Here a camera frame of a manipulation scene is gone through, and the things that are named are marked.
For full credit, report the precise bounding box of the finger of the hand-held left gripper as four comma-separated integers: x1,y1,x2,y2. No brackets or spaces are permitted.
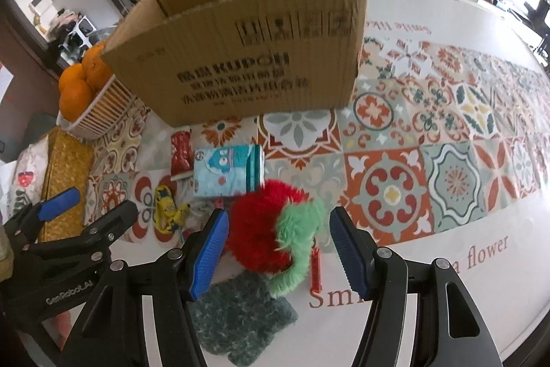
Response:
23,200,139,261
2,187,81,241

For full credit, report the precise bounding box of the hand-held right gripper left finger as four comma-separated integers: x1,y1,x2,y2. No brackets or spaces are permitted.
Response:
60,209,230,367

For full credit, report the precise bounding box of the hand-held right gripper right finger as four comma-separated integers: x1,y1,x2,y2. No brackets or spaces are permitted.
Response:
329,206,503,367

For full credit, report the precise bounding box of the red stick packet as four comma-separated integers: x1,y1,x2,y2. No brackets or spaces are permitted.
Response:
310,240,323,303

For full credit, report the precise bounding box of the red green plush strawberry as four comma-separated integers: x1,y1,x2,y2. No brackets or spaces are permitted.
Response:
225,179,327,299

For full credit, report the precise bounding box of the dark green scouring sponge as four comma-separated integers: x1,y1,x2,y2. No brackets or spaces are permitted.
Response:
189,270,299,365

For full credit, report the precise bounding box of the red snack packet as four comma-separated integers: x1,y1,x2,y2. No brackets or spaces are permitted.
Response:
169,126,194,181

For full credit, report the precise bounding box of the brown cardboard box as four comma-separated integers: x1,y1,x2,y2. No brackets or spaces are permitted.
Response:
100,0,370,129

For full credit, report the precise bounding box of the floral cushion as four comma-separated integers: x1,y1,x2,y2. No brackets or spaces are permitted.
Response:
6,137,50,217

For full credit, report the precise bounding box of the blue tissue pack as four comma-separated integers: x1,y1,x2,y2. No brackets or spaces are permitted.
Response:
192,143,266,200

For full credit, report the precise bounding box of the white plastic basket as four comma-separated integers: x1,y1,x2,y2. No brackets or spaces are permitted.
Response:
58,75,138,140

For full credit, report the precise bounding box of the pile of oranges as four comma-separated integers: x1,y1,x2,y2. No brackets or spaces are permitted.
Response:
58,40,117,122

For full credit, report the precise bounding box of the white shoe rack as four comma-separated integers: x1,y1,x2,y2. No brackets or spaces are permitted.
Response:
60,17,95,50

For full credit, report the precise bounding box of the dark furniture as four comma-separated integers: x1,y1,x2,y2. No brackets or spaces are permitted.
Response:
522,0,550,21

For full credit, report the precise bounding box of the yellow cartoon toy keychain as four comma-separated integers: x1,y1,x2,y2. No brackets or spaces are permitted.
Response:
152,185,192,234

